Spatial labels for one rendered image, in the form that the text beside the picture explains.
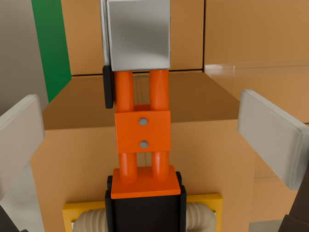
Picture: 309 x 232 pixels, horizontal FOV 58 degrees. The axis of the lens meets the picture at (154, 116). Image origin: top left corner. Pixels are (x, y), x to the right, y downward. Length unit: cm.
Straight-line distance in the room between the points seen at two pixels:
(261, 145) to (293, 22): 81
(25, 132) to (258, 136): 13
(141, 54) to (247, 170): 34
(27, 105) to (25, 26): 130
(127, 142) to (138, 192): 6
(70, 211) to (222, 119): 31
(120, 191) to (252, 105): 21
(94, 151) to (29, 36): 103
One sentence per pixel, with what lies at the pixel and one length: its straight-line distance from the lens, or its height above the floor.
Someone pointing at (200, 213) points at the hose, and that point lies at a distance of 47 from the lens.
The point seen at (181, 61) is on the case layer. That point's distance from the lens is 86.
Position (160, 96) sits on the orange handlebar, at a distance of 31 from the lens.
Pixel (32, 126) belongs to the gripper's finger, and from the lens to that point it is 18.
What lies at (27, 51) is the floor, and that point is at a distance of 147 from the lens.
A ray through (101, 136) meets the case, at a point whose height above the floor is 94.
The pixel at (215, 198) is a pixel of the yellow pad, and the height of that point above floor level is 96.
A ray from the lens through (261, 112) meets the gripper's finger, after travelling 16.
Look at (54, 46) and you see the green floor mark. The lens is 143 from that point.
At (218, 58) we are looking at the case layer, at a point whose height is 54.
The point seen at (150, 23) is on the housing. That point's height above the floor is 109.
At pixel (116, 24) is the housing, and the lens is 29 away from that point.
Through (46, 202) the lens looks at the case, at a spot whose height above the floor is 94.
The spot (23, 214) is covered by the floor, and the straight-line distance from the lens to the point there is 187.
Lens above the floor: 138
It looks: 69 degrees down
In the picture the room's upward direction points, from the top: 167 degrees clockwise
